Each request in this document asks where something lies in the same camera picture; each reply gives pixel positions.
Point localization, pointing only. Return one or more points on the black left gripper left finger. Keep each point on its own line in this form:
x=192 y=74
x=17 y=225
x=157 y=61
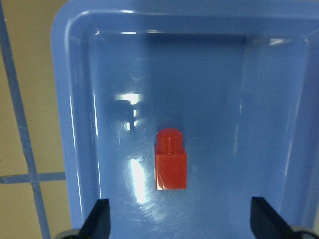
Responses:
x=98 y=223

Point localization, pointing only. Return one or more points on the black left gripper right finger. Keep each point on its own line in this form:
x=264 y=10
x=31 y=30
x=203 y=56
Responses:
x=266 y=223

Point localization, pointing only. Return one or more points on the red block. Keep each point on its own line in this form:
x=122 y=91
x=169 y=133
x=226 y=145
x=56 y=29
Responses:
x=170 y=160

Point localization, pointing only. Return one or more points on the blue plastic tray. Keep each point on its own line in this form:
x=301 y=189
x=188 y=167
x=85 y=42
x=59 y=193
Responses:
x=238 y=78

